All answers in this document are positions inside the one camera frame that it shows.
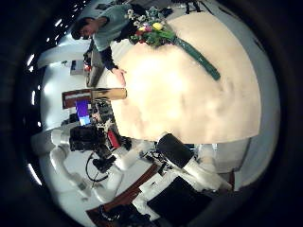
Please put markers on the tall gold cylinder vase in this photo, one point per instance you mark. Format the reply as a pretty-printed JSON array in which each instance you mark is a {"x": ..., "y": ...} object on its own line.
[{"x": 109, "y": 93}]

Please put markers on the person in grey-green shirt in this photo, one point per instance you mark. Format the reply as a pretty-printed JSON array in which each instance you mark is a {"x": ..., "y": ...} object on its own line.
[{"x": 110, "y": 28}]

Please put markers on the artificial flower bouquet green stem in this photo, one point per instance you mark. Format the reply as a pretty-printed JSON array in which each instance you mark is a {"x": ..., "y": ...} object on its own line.
[{"x": 154, "y": 31}]

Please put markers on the wooden office desk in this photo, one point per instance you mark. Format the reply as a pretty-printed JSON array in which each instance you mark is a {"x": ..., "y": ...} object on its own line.
[{"x": 74, "y": 96}]

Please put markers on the computer monitor purple screen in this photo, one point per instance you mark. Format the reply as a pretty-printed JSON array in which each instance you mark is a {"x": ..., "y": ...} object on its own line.
[{"x": 82, "y": 112}]

